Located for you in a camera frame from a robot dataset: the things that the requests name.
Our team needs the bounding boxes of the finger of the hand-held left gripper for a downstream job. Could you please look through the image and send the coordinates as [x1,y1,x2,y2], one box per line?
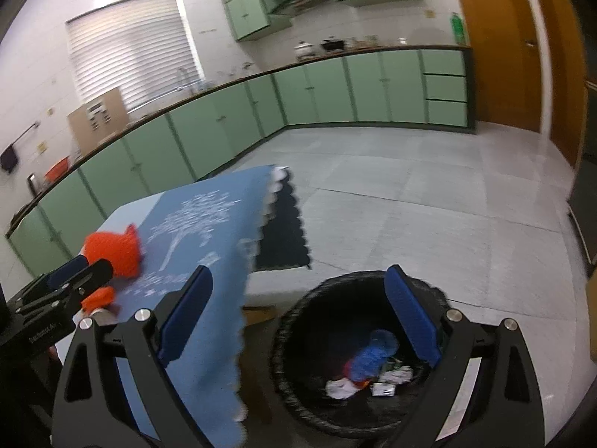
[18,260,115,321]
[22,258,93,305]

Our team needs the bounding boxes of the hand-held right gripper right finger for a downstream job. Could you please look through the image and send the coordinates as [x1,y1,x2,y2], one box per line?
[384,264,546,448]

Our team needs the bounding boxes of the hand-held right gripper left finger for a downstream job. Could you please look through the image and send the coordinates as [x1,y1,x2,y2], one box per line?
[50,264,215,448]

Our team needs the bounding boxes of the small orange foam net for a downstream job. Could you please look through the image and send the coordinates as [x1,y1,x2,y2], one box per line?
[81,287,116,314]

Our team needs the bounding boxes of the large orange foam net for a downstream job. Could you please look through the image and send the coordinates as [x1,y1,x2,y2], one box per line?
[84,224,143,278]

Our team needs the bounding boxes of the blue plastic wrapper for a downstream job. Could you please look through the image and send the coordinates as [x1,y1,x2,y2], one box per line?
[347,329,399,381]

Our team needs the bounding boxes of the black trash bin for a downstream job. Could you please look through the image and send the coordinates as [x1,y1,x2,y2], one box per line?
[271,271,448,438]

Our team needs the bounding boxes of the white tissue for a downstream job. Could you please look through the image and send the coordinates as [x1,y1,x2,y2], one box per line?
[325,379,357,400]

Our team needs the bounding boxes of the blue tree print tablecloth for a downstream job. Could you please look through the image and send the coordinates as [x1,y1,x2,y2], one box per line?
[112,164,312,446]

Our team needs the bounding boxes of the red basin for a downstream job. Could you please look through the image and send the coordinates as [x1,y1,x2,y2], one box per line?
[45,159,71,183]

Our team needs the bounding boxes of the brown cardboard board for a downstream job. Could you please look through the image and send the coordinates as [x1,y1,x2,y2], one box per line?
[66,86,129,157]

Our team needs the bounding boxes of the steel towel bar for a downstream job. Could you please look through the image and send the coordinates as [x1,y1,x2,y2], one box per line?
[9,122,40,147]

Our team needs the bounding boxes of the dark glass cabinet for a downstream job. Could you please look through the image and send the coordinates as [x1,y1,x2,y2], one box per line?
[566,84,597,267]

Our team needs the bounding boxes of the white window blind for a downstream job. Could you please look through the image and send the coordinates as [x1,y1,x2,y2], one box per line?
[65,0,206,113]

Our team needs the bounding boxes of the green lower cabinets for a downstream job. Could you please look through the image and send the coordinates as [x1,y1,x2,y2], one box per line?
[4,46,476,281]

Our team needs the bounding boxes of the green bottle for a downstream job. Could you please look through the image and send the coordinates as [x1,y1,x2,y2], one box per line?
[450,12,468,46]

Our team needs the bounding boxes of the range hood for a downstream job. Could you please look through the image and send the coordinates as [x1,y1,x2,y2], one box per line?
[268,0,339,16]

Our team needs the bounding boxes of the wooden door with handle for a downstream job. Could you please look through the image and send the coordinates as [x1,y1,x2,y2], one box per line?
[445,0,546,131]

